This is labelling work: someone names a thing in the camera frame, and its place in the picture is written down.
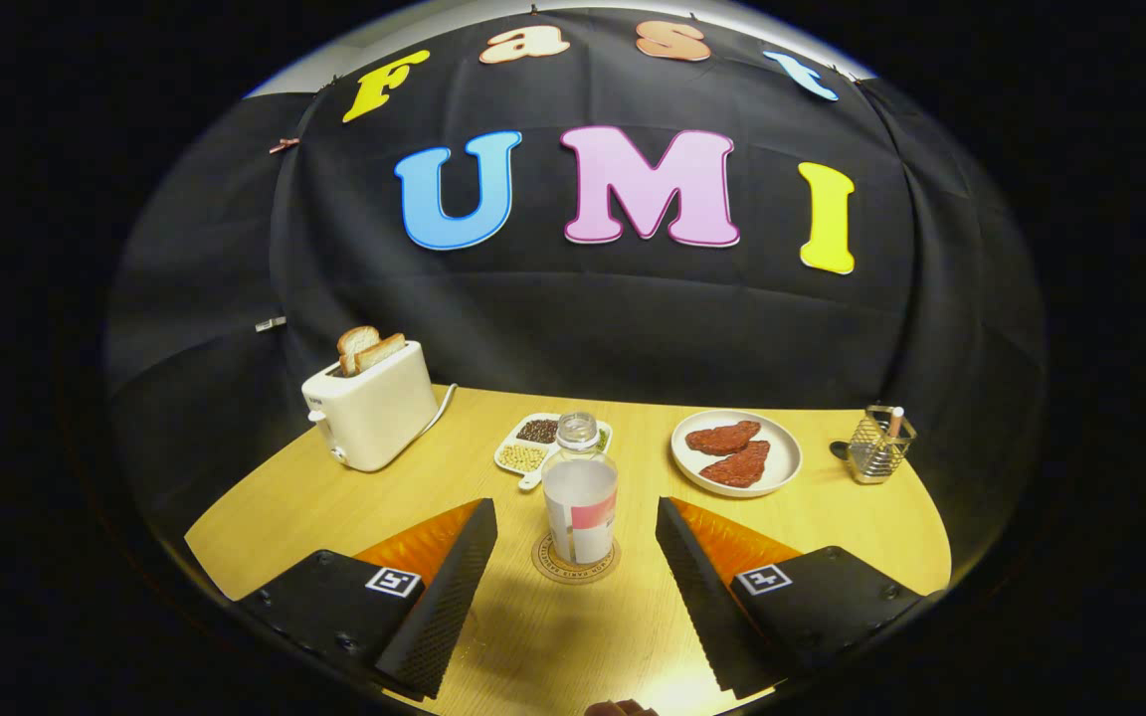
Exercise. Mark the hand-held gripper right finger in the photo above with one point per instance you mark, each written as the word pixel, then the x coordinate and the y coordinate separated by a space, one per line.
pixel 707 607

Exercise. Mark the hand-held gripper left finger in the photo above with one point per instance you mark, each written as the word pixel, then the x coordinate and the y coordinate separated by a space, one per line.
pixel 444 607

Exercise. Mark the round wooden coaster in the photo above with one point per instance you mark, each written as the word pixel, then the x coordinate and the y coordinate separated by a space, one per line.
pixel 573 574

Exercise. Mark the clear juice bottle pink label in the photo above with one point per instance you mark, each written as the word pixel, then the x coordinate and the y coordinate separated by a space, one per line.
pixel 580 497

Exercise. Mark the red meat piece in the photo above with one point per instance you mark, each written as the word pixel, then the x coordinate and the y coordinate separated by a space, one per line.
pixel 737 467
pixel 722 438

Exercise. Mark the wooden table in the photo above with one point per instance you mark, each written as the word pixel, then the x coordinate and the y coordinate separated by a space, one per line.
pixel 334 507

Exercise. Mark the round white plate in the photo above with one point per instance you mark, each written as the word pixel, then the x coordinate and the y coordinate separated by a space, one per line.
pixel 782 452

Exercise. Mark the white divided dish with beans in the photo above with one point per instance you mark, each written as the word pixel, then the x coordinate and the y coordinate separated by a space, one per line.
pixel 525 455

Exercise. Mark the white toaster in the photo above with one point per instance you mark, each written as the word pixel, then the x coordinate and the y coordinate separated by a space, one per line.
pixel 374 418

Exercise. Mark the small dark round object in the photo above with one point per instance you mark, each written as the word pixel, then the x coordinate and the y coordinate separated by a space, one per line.
pixel 840 450

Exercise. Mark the toast slice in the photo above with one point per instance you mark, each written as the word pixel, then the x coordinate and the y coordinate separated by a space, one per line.
pixel 354 343
pixel 384 350

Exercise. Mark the black backdrop cloth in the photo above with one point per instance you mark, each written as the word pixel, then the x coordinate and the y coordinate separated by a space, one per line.
pixel 583 318

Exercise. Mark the small metal clip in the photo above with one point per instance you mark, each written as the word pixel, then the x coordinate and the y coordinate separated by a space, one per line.
pixel 271 323

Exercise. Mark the small red clip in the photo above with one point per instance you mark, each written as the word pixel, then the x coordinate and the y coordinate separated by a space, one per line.
pixel 285 145

